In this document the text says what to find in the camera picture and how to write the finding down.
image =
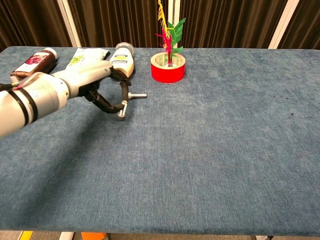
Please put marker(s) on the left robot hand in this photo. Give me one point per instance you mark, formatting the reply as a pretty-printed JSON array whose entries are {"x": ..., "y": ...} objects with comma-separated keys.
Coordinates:
[{"x": 87, "y": 73}]

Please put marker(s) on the silver bolt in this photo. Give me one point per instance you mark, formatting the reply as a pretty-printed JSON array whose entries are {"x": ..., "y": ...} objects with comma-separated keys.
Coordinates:
[
  {"x": 137, "y": 95},
  {"x": 121, "y": 115}
]

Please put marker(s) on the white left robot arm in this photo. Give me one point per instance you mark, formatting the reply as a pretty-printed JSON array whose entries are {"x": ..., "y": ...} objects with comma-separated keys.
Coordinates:
[{"x": 25, "y": 105}]

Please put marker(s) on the white pouch with green print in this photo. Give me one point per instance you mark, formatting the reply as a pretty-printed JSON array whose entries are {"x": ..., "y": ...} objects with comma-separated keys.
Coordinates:
[{"x": 80, "y": 58}]

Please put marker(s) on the cream mayonnaise bottle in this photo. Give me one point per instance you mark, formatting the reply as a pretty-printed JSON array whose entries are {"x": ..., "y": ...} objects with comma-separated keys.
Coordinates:
[{"x": 122, "y": 60}]

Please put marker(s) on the brown bottle with red label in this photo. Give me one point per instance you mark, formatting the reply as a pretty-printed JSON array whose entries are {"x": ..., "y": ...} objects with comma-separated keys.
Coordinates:
[{"x": 35, "y": 61}]

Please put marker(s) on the dark brown pleated curtain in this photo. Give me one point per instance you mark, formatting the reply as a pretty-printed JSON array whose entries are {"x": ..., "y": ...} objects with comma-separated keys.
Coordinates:
[
  {"x": 307, "y": 25},
  {"x": 30, "y": 22},
  {"x": 225, "y": 22},
  {"x": 120, "y": 22}
]

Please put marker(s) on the red tape roll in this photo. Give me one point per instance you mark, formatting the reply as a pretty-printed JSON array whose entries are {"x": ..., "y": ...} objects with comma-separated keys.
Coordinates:
[{"x": 167, "y": 75}]

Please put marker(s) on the colourful artificial plant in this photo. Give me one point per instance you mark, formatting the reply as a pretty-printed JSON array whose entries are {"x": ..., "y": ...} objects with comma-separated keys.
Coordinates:
[{"x": 178, "y": 32}]

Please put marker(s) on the blue table cloth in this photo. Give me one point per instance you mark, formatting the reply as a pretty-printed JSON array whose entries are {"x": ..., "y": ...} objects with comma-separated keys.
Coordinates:
[{"x": 200, "y": 150}]

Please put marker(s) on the orange object under table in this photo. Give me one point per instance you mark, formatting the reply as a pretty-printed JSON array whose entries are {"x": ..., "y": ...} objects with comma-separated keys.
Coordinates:
[{"x": 93, "y": 236}]

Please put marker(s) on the white table leg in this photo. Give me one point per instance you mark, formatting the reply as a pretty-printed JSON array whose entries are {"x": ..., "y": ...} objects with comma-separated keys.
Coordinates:
[{"x": 66, "y": 236}]

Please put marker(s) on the white frame post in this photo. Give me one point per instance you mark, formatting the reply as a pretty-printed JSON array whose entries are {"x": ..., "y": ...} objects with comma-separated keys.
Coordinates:
[
  {"x": 175, "y": 10},
  {"x": 283, "y": 25},
  {"x": 69, "y": 22}
]

